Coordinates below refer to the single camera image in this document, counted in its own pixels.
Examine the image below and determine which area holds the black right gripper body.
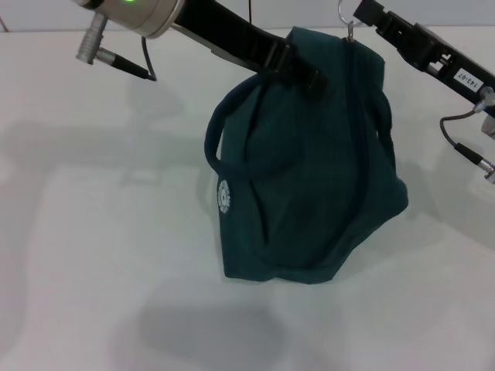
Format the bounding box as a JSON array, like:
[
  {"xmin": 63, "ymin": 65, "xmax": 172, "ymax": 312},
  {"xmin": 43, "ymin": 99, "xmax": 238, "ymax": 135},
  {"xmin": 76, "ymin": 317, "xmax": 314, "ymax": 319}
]
[{"xmin": 415, "ymin": 22, "xmax": 495, "ymax": 106}]

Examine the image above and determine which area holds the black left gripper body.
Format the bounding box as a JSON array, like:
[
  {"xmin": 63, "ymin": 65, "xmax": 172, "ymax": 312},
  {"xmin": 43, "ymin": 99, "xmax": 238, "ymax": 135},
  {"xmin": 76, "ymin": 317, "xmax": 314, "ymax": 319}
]
[{"xmin": 171, "ymin": 0, "xmax": 290, "ymax": 75}]

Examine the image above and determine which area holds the dark teal insulated lunch bag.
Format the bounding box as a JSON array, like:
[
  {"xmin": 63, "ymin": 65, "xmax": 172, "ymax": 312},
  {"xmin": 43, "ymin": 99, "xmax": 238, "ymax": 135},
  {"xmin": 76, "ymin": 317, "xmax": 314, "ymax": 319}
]
[{"xmin": 204, "ymin": 0, "xmax": 410, "ymax": 286}]

